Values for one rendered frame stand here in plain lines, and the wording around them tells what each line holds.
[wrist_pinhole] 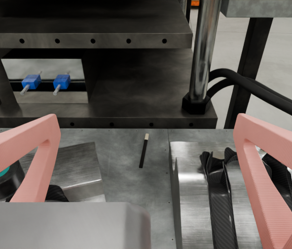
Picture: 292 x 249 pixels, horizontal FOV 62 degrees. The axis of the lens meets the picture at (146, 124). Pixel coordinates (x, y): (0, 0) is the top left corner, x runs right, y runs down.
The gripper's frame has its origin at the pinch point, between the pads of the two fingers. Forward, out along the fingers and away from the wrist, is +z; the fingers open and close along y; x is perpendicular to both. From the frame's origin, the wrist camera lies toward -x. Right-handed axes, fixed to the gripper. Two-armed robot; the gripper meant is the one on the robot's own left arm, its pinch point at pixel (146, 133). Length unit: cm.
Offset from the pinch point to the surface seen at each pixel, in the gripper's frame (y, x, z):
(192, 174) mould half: -8.3, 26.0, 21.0
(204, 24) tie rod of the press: -16, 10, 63
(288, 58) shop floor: -190, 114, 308
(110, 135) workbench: 11, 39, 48
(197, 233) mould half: -8.1, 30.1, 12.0
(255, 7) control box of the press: -35, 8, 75
